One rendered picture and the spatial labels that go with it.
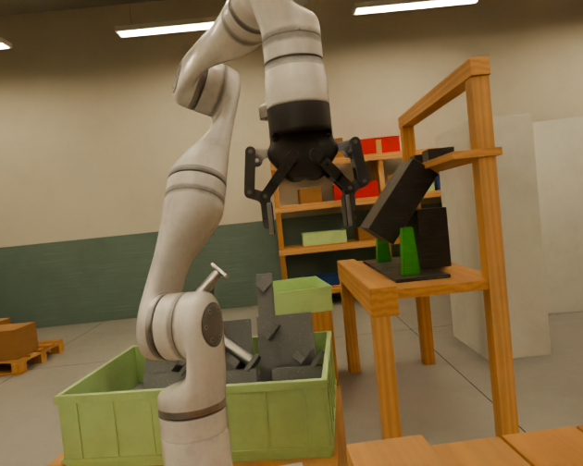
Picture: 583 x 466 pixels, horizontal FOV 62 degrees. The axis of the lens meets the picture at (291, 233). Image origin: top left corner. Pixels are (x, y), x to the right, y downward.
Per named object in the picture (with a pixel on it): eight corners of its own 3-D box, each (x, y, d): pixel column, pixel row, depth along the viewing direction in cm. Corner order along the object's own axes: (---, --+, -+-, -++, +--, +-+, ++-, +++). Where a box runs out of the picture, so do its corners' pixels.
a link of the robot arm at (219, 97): (229, 92, 93) (215, 211, 82) (180, 75, 89) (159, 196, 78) (249, 62, 86) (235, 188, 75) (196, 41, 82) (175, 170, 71)
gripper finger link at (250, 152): (254, 148, 59) (260, 197, 60) (240, 150, 59) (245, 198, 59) (254, 145, 57) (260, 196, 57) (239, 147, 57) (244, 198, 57)
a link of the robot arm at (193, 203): (185, 202, 83) (235, 195, 80) (160, 366, 71) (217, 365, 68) (154, 175, 75) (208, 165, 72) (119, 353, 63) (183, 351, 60)
